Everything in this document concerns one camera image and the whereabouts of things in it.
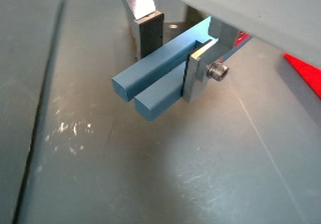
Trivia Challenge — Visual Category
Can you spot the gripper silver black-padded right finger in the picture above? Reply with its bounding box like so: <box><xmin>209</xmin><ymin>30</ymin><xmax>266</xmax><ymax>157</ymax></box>
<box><xmin>182</xmin><ymin>18</ymin><xmax>252</xmax><ymax>102</ymax></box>

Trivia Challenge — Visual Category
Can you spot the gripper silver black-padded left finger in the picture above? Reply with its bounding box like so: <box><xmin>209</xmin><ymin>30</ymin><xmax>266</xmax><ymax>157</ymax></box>
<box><xmin>122</xmin><ymin>0</ymin><xmax>165</xmax><ymax>59</ymax></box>

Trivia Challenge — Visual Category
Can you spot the blue double-square block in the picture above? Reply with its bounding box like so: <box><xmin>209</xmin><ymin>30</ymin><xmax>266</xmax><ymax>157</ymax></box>
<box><xmin>111</xmin><ymin>18</ymin><xmax>217</xmax><ymax>121</ymax></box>

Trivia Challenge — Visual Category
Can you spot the red foam shape board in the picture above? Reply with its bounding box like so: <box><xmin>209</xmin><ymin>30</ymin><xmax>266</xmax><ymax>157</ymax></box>
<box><xmin>233</xmin><ymin>30</ymin><xmax>321</xmax><ymax>100</ymax></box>

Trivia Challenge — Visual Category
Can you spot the black curved holder stand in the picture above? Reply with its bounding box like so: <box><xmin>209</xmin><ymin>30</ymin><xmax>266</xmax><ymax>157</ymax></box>
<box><xmin>163</xmin><ymin>22</ymin><xmax>194</xmax><ymax>43</ymax></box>

